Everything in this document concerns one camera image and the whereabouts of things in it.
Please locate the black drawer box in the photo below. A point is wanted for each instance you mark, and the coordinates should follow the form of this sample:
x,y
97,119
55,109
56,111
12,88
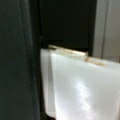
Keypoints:
x,y
26,27

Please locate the white drawer handle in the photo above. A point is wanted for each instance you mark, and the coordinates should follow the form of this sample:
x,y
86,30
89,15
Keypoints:
x,y
78,87

